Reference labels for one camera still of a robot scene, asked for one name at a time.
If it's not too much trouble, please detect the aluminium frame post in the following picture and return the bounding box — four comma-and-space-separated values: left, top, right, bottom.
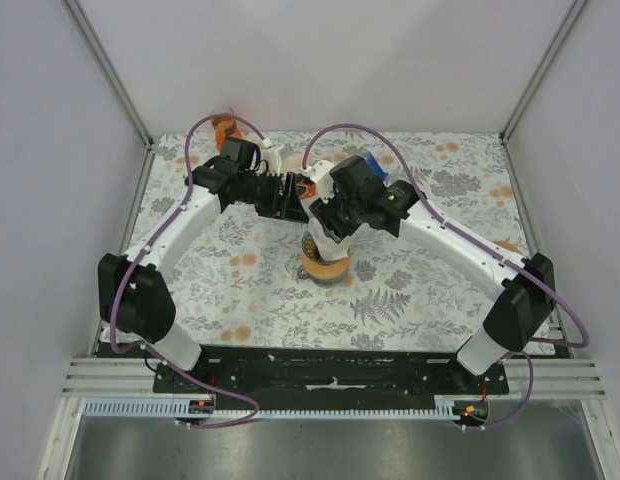
60, 0, 154, 150
499, 0, 590, 145

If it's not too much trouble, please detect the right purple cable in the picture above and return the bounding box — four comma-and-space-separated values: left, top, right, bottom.
300, 123, 591, 432

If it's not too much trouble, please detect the left aluminium frame post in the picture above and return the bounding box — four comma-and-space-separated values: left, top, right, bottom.
60, 0, 154, 150

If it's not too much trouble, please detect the right aluminium frame post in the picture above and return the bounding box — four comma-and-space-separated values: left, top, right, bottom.
499, 0, 590, 145

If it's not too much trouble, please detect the coffee filter box orange black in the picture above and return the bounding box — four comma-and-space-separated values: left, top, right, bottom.
281, 153, 316, 206

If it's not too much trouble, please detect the orange glass carafe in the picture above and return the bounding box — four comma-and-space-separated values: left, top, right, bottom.
210, 106, 243, 151

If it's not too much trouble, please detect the grey glass mug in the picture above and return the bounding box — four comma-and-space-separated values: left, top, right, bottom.
296, 265, 347, 285

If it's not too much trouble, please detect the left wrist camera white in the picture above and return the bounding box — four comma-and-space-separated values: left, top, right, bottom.
261, 143, 294, 174

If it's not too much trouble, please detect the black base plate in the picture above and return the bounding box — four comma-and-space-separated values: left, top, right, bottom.
95, 342, 566, 399

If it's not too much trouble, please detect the aluminium rail front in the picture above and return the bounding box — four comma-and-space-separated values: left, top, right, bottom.
62, 358, 155, 398

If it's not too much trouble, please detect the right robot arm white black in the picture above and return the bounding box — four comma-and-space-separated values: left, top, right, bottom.
298, 156, 556, 394

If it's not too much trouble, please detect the white cable duct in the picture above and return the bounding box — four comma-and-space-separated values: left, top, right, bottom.
83, 394, 489, 419

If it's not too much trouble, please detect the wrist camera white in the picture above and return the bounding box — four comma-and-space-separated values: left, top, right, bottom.
261, 143, 294, 174
302, 160, 336, 203

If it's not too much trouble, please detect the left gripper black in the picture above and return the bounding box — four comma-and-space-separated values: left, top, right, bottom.
239, 171, 309, 225

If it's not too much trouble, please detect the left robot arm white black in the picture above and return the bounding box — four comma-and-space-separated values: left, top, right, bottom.
98, 137, 308, 393

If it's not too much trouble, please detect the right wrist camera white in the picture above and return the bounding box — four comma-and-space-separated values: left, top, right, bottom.
302, 160, 336, 203

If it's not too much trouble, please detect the blue plastic dripper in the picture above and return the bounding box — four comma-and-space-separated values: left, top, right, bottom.
362, 151, 388, 182

